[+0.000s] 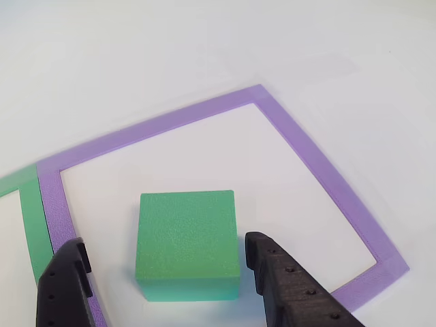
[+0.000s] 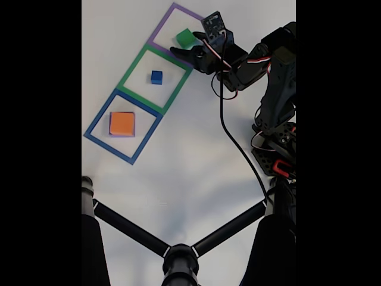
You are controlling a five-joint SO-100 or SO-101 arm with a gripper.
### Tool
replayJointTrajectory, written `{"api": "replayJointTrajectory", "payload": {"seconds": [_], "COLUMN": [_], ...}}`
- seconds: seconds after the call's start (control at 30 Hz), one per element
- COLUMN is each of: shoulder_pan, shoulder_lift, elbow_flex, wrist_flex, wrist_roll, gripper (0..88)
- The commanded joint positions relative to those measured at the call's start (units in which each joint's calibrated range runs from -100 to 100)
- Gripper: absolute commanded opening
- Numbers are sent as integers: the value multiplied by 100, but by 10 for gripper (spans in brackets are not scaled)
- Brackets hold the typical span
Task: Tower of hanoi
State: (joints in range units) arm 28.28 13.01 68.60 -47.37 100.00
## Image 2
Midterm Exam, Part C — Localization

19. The large purple block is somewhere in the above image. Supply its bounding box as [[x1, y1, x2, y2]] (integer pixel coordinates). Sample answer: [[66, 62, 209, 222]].
[[108, 111, 136, 138]]

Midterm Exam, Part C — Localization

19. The red clamp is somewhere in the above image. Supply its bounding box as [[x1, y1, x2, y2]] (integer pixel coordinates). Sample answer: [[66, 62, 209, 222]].
[[273, 160, 294, 176]]

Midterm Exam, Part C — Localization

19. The red white servo wire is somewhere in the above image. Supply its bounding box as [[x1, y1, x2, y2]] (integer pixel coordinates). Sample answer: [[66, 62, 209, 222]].
[[201, 29, 271, 101]]

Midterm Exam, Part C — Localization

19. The green block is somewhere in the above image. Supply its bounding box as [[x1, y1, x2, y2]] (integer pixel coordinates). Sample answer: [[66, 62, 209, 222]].
[[175, 28, 197, 49]]

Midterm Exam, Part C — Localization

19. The orange block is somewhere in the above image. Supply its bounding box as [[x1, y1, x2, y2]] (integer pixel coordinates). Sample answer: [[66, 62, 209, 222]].
[[109, 111, 135, 136]]

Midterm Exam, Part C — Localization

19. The green square frame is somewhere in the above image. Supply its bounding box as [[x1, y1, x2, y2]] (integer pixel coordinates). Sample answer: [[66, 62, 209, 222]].
[[115, 43, 192, 116]]

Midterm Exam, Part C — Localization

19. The black cable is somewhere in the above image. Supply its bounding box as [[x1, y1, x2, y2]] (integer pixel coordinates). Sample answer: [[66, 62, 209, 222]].
[[219, 32, 270, 203]]

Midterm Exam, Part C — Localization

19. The black tripod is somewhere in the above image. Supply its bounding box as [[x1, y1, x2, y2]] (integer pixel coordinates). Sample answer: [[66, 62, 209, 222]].
[[82, 175, 296, 286]]

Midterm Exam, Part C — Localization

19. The camera board with blue mount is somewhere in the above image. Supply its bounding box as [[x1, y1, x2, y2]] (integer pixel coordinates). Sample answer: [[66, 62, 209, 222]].
[[201, 11, 235, 48]]

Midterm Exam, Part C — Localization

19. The purple square frame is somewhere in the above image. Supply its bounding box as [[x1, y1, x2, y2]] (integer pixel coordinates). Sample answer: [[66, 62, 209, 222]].
[[147, 2, 209, 69]]

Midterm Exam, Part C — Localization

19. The blue square frame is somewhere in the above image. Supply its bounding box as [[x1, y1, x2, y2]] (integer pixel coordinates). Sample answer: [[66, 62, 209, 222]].
[[83, 88, 164, 166]]

